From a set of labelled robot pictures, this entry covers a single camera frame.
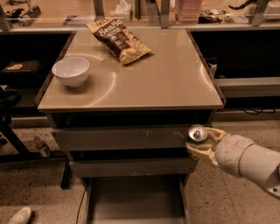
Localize pink stacked trays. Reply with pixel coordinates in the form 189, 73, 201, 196
174, 0, 202, 24

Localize black floor cable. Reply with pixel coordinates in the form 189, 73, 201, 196
75, 188, 87, 224

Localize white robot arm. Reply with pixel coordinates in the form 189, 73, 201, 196
185, 124, 280, 200

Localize open bottom grey drawer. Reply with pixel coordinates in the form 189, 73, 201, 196
83, 175, 191, 224

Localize white shoe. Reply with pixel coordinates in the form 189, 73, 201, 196
7, 206, 32, 224

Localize top grey drawer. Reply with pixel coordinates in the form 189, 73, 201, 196
52, 125, 190, 151

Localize brown sea salt chips bag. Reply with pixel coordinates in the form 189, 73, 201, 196
87, 18, 151, 65

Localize middle grey drawer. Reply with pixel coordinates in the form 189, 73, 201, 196
69, 157, 197, 178

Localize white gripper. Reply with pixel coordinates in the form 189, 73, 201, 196
186, 127, 254, 178

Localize white ceramic bowl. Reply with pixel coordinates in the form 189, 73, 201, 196
52, 57, 89, 88

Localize grey drawer cabinet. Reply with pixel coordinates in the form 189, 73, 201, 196
34, 27, 227, 224

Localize white tissue box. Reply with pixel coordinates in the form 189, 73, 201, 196
114, 0, 131, 21

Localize silver redbull can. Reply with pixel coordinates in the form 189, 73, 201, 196
187, 124, 215, 145

